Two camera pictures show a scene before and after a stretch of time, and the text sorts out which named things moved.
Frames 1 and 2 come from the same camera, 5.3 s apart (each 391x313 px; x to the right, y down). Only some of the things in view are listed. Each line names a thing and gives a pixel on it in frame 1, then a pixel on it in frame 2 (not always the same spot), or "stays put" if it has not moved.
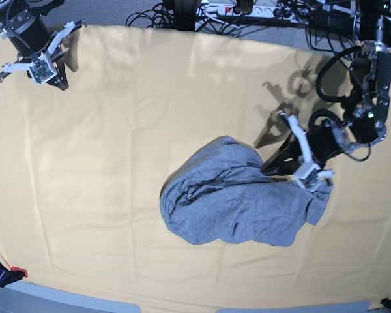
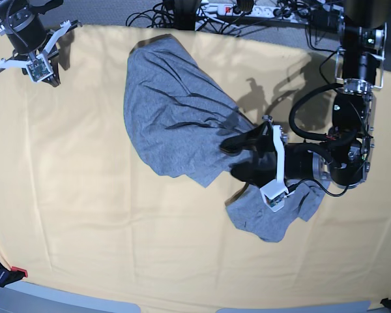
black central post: x=185 y=12 stays put
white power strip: x=264 y=12 stays put
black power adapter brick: x=331 y=21 stays put
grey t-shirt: x=219 y=192 → x=178 y=113
